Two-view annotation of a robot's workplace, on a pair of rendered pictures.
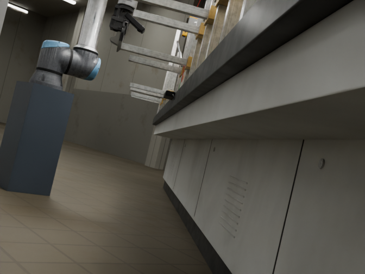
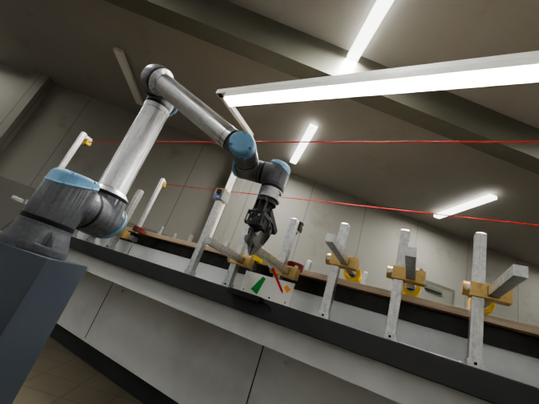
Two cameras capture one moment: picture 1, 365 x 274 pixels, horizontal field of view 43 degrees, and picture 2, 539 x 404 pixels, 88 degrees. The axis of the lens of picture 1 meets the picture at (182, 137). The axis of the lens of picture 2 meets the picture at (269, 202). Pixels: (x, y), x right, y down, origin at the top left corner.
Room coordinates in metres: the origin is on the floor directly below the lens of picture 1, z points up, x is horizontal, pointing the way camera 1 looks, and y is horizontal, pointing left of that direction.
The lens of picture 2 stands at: (1.55, 1.19, 0.66)
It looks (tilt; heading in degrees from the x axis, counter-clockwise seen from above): 20 degrees up; 307
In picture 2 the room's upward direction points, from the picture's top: 19 degrees clockwise
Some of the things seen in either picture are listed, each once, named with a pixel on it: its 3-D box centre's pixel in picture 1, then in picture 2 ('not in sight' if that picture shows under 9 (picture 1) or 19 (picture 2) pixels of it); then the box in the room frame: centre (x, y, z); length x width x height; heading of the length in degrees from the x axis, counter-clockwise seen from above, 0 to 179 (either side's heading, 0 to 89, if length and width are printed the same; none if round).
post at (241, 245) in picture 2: (187, 64); (240, 250); (2.49, 0.07, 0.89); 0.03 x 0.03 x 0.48; 6
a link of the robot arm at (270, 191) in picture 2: (127, 3); (270, 196); (2.16, 0.40, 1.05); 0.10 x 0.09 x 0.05; 5
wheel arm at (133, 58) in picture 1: (168, 68); (233, 256); (2.44, 0.16, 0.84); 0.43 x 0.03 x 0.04; 96
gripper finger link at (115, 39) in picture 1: (115, 40); (256, 242); (2.15, 0.41, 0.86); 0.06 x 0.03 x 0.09; 95
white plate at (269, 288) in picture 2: (180, 83); (265, 287); (2.27, 0.07, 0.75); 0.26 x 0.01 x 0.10; 6
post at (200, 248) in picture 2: (183, 66); (204, 236); (2.75, 0.09, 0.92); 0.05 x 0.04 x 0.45; 6
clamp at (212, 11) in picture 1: (213, 18); (405, 275); (1.72, -0.01, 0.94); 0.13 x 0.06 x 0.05; 6
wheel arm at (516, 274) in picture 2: not in sight; (496, 289); (1.45, 0.02, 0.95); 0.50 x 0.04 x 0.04; 96
